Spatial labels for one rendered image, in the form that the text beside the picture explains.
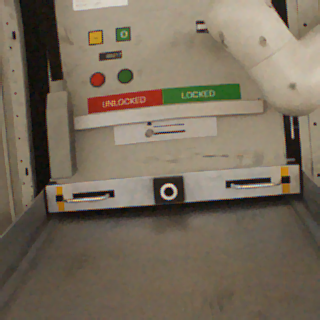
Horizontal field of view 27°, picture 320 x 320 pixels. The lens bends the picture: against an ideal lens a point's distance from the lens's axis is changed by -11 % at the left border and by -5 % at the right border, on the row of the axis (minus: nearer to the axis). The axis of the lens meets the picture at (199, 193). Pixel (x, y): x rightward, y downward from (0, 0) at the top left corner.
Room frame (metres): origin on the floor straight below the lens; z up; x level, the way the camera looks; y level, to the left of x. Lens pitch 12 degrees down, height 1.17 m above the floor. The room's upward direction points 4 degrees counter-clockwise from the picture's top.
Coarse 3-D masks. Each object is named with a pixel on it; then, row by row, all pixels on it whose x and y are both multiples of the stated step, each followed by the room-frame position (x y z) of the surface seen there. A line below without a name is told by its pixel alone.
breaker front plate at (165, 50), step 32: (64, 0) 1.41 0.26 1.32; (128, 0) 1.41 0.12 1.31; (160, 0) 1.41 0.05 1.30; (192, 0) 1.42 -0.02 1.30; (64, 32) 1.41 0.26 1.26; (160, 32) 1.41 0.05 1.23; (192, 32) 1.42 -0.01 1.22; (64, 64) 1.41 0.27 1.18; (96, 64) 1.41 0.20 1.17; (128, 64) 1.41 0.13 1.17; (160, 64) 1.41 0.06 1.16; (192, 64) 1.42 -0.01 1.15; (224, 64) 1.42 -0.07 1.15; (256, 96) 1.42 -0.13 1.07; (96, 128) 1.41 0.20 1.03; (128, 128) 1.41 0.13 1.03; (192, 128) 1.41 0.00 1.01; (224, 128) 1.42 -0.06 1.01; (256, 128) 1.42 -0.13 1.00; (96, 160) 1.41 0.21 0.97; (128, 160) 1.41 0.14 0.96; (160, 160) 1.41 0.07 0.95; (192, 160) 1.42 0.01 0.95; (224, 160) 1.42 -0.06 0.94; (256, 160) 1.42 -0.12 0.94
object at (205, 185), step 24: (240, 168) 1.41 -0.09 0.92; (264, 168) 1.40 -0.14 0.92; (288, 168) 1.41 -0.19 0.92; (48, 192) 1.40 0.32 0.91; (72, 192) 1.40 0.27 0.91; (96, 192) 1.40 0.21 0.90; (120, 192) 1.40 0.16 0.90; (144, 192) 1.40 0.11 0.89; (192, 192) 1.40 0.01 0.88; (216, 192) 1.40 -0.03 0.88; (240, 192) 1.40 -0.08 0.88; (264, 192) 1.40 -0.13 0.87
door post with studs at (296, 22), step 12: (288, 0) 1.41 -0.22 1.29; (300, 0) 1.41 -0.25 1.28; (312, 0) 1.41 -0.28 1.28; (288, 12) 1.41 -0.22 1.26; (300, 12) 1.41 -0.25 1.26; (312, 12) 1.41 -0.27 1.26; (288, 24) 1.41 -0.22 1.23; (300, 24) 1.41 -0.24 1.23; (312, 24) 1.41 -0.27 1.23; (300, 36) 1.41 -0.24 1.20; (300, 120) 1.41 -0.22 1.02; (312, 120) 1.41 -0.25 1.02; (300, 132) 1.41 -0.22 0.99; (312, 132) 1.41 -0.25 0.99; (300, 144) 1.41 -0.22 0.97; (312, 144) 1.41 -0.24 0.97; (312, 156) 1.41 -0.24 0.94; (312, 168) 1.41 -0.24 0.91
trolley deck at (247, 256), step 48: (48, 240) 1.23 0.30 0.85; (96, 240) 1.22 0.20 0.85; (144, 240) 1.20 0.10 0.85; (192, 240) 1.18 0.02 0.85; (240, 240) 1.16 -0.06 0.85; (288, 240) 1.13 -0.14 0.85; (48, 288) 0.95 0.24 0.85; (96, 288) 0.94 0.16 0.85; (144, 288) 0.94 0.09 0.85; (192, 288) 0.92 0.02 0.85; (240, 288) 0.91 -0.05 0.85; (288, 288) 0.88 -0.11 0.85
